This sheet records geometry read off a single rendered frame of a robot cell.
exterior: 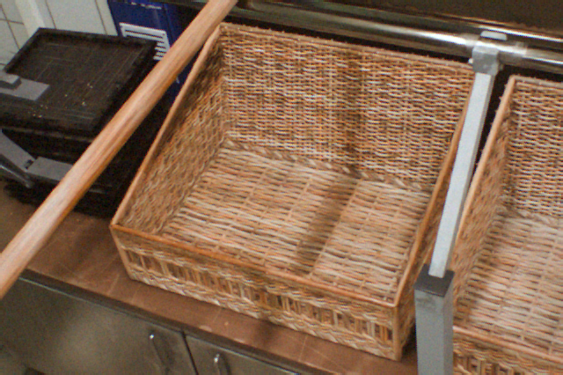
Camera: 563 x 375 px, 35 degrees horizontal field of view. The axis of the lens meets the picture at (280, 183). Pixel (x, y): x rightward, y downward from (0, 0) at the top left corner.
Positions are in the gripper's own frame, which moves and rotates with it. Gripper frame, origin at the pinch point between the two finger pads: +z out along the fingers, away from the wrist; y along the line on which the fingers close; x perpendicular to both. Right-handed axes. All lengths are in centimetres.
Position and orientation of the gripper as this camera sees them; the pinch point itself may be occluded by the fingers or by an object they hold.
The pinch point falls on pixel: (53, 136)
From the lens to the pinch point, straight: 113.3
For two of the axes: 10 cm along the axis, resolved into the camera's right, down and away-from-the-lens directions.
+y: 1.2, 7.1, 7.0
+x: -4.3, 6.7, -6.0
